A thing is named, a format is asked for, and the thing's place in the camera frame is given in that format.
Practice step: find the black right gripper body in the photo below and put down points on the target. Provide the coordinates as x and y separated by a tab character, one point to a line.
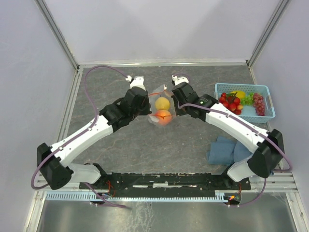
179	111

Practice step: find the clear zip bag orange zipper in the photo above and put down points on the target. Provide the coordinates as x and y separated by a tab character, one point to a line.
161	91

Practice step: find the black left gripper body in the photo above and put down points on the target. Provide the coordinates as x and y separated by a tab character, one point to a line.
144	110

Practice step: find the green grape bunch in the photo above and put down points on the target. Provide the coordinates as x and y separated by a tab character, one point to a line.
247	100

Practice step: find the red cherry bunch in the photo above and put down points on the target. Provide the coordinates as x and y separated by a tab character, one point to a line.
231	102

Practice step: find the aluminium frame rail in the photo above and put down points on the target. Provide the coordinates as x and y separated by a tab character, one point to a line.
276	183

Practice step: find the orange peach fruit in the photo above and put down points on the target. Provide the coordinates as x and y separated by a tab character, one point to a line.
164	117

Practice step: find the yellow lemon fruit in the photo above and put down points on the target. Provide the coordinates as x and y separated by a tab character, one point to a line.
240	94

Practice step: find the yellow mango fruit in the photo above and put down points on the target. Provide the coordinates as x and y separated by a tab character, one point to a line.
162	103

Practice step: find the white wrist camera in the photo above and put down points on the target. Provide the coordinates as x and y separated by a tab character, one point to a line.
179	78
137	81

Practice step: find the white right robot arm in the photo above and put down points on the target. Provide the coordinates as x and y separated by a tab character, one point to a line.
266	147

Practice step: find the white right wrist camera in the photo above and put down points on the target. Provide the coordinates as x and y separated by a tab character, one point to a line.
179	78

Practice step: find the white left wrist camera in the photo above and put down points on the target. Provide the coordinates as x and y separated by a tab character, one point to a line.
137	81

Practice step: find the blue cloth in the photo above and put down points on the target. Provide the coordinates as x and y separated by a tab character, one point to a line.
226	152

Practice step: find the purple grape bunch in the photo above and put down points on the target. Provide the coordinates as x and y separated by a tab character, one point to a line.
258	104

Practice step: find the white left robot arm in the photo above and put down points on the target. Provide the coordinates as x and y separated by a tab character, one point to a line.
55	162

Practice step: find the light blue plastic basket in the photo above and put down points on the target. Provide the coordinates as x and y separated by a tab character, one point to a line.
248	112

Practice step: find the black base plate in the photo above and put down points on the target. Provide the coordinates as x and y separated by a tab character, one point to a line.
130	185

